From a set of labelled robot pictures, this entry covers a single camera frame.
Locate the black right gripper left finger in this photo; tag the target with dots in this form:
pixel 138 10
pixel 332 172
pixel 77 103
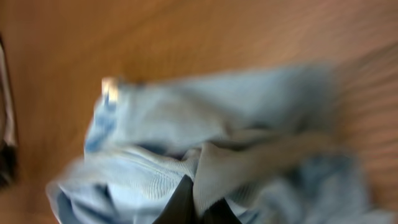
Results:
pixel 179 209

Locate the light blue printed t-shirt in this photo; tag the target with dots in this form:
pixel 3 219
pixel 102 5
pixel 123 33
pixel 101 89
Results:
pixel 262 140

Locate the white folded garment under stack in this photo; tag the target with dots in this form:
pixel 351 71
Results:
pixel 8 122

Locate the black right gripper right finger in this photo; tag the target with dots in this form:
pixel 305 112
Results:
pixel 220 213

